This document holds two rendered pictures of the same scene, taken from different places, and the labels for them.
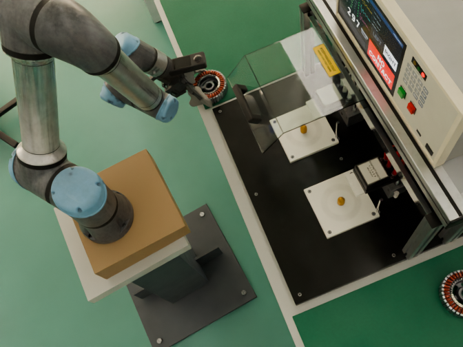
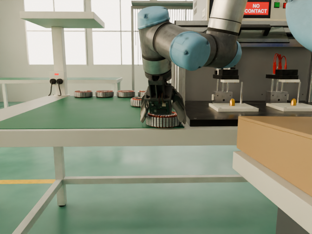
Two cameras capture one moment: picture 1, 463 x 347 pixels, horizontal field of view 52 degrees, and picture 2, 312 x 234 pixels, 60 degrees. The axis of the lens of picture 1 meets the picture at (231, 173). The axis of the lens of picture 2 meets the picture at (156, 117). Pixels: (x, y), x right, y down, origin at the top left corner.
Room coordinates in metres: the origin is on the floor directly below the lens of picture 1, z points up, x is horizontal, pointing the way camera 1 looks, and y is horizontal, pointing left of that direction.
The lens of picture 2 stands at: (0.94, 0.80, 0.93)
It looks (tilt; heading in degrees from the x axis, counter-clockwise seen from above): 10 degrees down; 268
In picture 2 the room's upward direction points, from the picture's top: straight up
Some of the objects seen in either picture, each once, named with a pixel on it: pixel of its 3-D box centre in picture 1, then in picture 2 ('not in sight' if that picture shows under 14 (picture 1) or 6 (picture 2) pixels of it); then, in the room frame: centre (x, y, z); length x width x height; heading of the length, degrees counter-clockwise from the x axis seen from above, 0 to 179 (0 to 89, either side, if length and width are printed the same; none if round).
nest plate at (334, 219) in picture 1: (340, 202); (293, 107); (0.37, -0.24, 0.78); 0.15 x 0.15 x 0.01; 0
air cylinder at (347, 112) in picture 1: (349, 109); (222, 97); (0.62, -0.39, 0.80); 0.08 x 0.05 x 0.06; 0
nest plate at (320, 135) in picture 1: (303, 131); (231, 107); (0.62, -0.24, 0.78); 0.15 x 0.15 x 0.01; 0
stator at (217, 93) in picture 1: (209, 87); (163, 119); (0.89, -0.04, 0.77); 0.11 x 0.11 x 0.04
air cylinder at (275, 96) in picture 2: (391, 179); (276, 97); (0.37, -0.39, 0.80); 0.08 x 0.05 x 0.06; 0
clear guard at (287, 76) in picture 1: (304, 82); (236, 38); (0.61, -0.25, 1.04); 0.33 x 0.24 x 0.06; 90
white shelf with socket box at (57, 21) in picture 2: not in sight; (69, 58); (1.40, -0.82, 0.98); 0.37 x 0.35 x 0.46; 0
